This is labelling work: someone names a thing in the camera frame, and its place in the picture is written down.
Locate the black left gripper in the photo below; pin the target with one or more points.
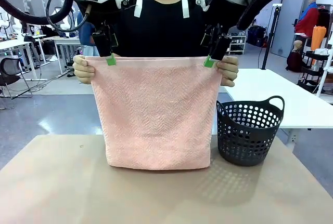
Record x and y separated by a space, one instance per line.
101 16

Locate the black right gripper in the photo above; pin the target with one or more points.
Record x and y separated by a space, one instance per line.
219 16

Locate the pink towel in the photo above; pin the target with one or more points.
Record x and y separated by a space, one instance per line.
156 109

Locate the black perforated plastic basket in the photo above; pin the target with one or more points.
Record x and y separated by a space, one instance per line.
247 143

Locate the person's left hand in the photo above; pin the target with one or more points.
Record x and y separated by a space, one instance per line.
230 70

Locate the person's right hand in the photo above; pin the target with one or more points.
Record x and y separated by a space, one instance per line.
83 70

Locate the person in blue shirt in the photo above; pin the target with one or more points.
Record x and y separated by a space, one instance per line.
86 34

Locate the white shoe rack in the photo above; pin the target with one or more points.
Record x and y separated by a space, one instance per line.
238 46

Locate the black bags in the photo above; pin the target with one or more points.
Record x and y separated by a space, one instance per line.
256 37

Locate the person in black t-shirt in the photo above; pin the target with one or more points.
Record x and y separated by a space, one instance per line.
161 26

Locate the seated person black striped jacket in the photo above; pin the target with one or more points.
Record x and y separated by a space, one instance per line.
48 44

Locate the black light stand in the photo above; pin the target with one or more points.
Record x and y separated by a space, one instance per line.
273 26

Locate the mannequin bust in dark red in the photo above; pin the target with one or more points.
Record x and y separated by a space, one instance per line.
295 57

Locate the white desk with grey legs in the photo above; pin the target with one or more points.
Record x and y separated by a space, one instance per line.
15 43

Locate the mannequin in red blue garment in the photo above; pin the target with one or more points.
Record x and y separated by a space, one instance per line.
307 24

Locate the black office chair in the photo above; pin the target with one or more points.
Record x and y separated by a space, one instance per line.
10 69

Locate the black utility cart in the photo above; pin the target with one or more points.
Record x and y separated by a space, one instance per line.
312 70

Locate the orange cloth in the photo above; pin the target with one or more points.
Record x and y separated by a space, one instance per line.
318 38

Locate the large white table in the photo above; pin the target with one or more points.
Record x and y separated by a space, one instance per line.
299 104

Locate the white stand leg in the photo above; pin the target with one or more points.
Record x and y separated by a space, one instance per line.
325 76

